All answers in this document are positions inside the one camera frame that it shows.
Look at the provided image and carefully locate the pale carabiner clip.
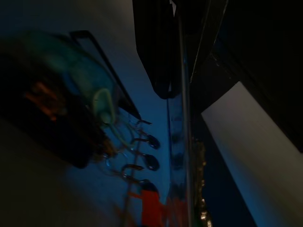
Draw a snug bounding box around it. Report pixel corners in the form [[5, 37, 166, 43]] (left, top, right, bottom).
[[92, 88, 117, 125]]

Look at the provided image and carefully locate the orange red key tag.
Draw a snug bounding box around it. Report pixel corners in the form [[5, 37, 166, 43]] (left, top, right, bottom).
[[127, 189, 166, 227]]

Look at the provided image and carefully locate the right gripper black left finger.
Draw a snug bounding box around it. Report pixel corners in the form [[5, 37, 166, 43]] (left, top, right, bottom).
[[132, 0, 177, 100]]

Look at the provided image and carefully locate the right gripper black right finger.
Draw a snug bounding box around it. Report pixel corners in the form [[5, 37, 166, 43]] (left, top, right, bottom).
[[169, 0, 212, 99]]

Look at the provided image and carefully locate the thin black frame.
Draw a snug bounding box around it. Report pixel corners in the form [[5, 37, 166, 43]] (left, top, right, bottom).
[[69, 30, 143, 119]]

